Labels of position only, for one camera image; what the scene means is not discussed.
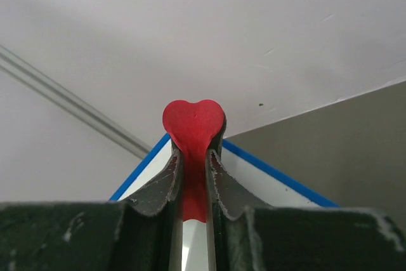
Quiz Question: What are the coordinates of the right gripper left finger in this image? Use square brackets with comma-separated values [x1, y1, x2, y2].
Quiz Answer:
[1, 150, 183, 270]

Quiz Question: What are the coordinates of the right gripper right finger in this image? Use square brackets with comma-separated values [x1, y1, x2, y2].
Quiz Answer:
[205, 149, 405, 270]

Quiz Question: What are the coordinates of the blue framed whiteboard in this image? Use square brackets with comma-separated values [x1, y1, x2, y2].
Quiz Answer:
[110, 134, 337, 271]

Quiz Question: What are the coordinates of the red whiteboard eraser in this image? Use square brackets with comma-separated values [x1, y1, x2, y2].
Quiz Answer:
[162, 100, 226, 223]

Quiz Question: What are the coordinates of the aluminium frame rail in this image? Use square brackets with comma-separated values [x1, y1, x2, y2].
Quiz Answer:
[1, 46, 151, 159]

